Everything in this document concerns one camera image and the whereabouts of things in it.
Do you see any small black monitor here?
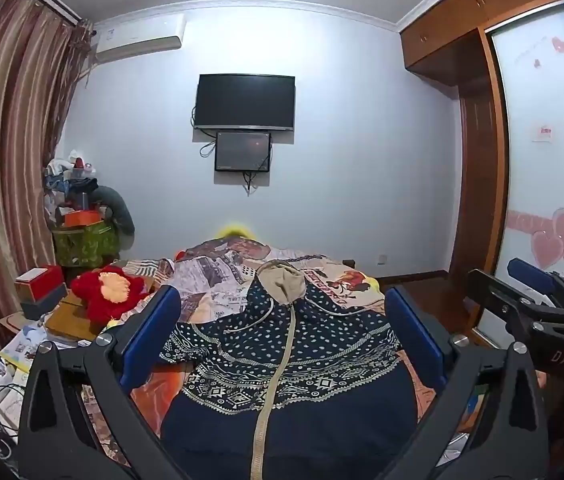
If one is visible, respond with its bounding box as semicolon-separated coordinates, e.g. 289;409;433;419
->
214;131;273;173

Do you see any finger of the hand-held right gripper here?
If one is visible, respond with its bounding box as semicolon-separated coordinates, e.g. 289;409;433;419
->
466;268;564;341
506;258;564;311

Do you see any black wall television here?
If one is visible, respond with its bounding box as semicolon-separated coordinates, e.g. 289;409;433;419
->
193;74;297;134

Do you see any pile of clothes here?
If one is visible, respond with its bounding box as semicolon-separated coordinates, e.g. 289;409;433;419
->
42;149;100;211

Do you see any printed blanket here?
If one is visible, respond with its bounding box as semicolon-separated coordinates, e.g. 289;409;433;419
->
79;237;423;461

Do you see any wooden board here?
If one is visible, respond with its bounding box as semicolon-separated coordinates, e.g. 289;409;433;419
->
44;290;109;344

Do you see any white air conditioner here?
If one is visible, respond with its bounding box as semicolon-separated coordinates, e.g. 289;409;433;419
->
93;14;186;65

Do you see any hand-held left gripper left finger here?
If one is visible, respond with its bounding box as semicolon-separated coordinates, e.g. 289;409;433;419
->
17;285;187;480

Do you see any wooden wardrobe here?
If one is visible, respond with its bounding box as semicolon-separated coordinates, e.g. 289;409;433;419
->
399;0;564;351

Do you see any striped brown curtain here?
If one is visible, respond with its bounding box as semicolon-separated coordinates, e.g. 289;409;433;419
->
0;0;94;356

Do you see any red plush toy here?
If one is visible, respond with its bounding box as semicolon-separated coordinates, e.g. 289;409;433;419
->
71;266;151;324

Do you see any black monitor cable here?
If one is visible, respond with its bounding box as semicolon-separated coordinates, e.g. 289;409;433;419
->
241;170;263;197

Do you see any stack of printed papers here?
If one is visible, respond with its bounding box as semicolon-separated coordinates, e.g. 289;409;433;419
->
0;321;65;375

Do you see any dark blue patterned hoodie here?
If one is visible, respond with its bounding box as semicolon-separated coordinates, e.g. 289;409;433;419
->
159;260;420;480

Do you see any white sliding wardrobe door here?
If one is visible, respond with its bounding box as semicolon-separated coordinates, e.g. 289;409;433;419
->
482;2;564;348

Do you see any green patterned box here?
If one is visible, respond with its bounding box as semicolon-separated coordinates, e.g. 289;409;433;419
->
52;215;121;267

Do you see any red box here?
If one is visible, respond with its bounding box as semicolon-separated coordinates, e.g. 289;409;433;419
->
14;265;66;302

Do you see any grey box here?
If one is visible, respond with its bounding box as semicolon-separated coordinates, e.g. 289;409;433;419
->
19;284;71;322

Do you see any orange box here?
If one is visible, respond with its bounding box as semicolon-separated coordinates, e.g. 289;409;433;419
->
63;209;104;229

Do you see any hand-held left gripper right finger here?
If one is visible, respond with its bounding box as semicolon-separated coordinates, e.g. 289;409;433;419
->
384;285;551;480

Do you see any yellow plush toy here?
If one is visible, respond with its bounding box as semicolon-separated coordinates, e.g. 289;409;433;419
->
216;224;259;241

